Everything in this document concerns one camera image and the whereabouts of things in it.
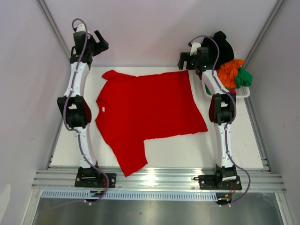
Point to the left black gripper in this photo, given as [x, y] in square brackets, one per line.
[105, 45]

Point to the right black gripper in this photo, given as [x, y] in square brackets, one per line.
[183, 62]

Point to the red t shirt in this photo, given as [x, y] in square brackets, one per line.
[133, 109]

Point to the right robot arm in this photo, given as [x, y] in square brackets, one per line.
[222, 110]

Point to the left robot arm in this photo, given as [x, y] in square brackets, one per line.
[74, 109]

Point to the white plastic basket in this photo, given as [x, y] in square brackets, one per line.
[242, 92]

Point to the black t shirt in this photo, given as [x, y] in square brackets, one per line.
[226, 53]

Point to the orange t shirt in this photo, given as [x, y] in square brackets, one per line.
[228, 72]

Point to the left corner metal profile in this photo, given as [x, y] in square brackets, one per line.
[55, 29]

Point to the corner metal profile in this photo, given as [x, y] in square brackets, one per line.
[55, 29]
[271, 18]

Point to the pink cloth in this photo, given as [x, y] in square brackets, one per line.
[232, 91]

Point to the green t shirt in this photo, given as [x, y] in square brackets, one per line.
[243, 78]

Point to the right corner metal profile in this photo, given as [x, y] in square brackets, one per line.
[271, 18]

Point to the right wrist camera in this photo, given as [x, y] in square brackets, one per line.
[194, 46]

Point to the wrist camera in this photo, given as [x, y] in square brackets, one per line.
[194, 46]
[80, 28]

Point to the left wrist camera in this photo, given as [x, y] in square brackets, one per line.
[80, 28]

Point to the aluminium mounting rail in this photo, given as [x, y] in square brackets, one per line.
[159, 179]

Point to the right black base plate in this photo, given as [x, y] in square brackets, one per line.
[211, 182]

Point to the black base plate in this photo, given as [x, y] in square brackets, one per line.
[93, 180]
[211, 182]

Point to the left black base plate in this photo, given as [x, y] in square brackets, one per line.
[93, 180]

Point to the slotted cable duct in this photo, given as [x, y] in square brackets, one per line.
[130, 195]

